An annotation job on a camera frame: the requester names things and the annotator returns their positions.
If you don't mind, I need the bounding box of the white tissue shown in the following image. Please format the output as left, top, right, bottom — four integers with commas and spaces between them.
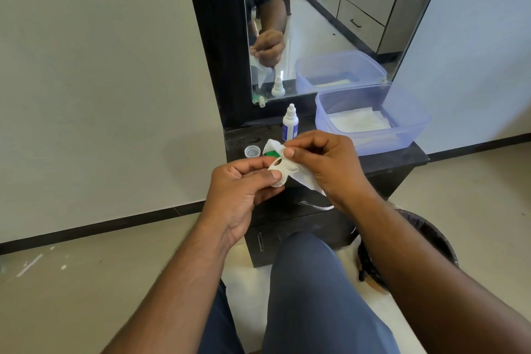
262, 139, 327, 195

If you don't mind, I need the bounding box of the white contact lens case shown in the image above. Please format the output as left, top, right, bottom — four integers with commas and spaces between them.
267, 157, 299, 188

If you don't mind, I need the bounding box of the translucent blue plastic container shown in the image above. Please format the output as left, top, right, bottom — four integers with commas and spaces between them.
315, 83, 432, 157

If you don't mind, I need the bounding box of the person's right hand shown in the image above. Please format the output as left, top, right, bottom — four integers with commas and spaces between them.
283, 131, 376, 214

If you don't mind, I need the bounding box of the person's leg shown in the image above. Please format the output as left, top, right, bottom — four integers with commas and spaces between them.
198, 279, 246, 354
261, 231, 401, 354

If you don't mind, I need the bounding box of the person's right leg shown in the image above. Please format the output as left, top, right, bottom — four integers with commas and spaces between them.
261, 231, 401, 354

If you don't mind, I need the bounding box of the wall mirror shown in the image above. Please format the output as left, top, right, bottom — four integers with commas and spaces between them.
240, 0, 454, 104

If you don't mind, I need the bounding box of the stack of white tissues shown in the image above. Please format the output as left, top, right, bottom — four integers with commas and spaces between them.
327, 107, 393, 135

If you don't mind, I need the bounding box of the person's left forearm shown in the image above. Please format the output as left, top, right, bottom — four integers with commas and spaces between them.
101, 217, 243, 354

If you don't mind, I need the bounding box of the person's left hand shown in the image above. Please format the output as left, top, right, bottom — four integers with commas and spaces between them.
201, 156, 288, 249

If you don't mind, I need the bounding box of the person's right forearm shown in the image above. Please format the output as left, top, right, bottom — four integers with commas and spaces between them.
344, 192, 531, 354

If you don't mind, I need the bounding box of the person's left leg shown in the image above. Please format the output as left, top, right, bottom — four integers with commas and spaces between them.
198, 279, 246, 354

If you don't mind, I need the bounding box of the bin with black bag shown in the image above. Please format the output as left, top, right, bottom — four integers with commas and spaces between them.
357, 209, 459, 295

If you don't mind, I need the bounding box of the black dressing table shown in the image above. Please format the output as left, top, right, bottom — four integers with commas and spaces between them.
180, 0, 430, 268

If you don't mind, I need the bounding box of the white dropper bottle blue label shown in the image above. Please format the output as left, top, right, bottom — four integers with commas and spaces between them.
282, 103, 300, 142

